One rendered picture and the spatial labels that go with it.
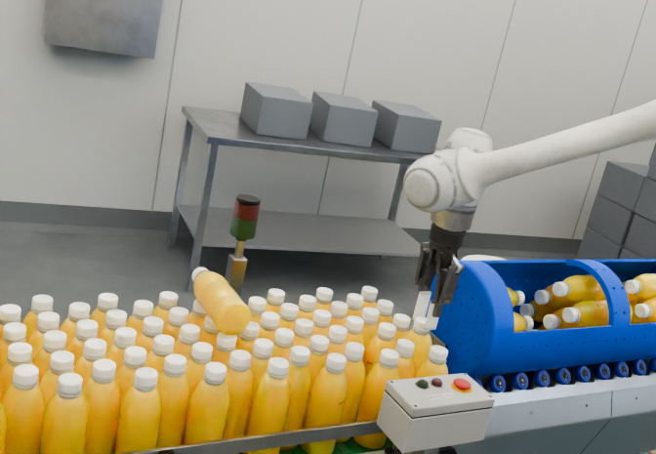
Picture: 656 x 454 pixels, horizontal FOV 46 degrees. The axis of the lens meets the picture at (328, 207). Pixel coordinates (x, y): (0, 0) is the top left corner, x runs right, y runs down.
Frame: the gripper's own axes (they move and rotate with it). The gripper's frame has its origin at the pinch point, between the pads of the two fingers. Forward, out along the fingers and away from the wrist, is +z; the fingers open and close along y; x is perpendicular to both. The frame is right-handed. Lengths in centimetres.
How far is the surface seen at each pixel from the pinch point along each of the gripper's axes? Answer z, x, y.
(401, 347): 5.8, 8.5, -4.8
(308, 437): 20.3, 31.3, -11.9
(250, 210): -7, 27, 42
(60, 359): 5, 78, -1
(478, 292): -2.7, -16.3, 3.0
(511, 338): 5.4, -22.3, -5.0
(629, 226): 60, -350, 221
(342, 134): 20, -121, 251
